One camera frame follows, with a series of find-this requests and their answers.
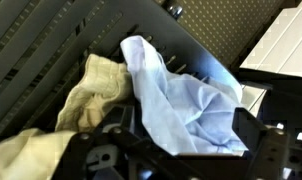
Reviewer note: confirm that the light blue shirt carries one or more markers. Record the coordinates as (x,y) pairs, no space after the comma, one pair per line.
(184,110)

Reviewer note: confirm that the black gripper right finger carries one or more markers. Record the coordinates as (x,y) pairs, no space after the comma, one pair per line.
(247,128)

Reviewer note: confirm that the beige crumpled cloth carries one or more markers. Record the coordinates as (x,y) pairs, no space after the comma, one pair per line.
(97,86)

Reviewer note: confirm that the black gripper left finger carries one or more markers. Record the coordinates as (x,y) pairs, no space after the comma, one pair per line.
(121,118)

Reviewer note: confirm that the black slatted office chair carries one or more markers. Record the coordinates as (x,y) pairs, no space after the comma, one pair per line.
(41,40)

